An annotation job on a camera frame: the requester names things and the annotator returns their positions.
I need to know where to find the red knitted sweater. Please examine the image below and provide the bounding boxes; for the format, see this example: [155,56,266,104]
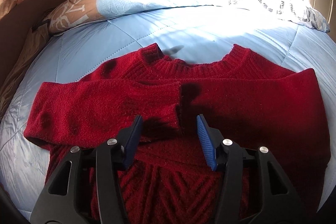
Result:
[24,44,330,223]

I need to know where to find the tan crumpled blanket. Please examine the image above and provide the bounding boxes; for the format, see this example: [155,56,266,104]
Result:
[1,23,50,119]

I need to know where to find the light blue quilted bedspread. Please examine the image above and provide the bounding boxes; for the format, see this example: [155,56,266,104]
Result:
[1,6,335,218]

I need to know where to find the brown headboard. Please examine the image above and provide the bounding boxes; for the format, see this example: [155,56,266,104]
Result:
[0,0,66,83]

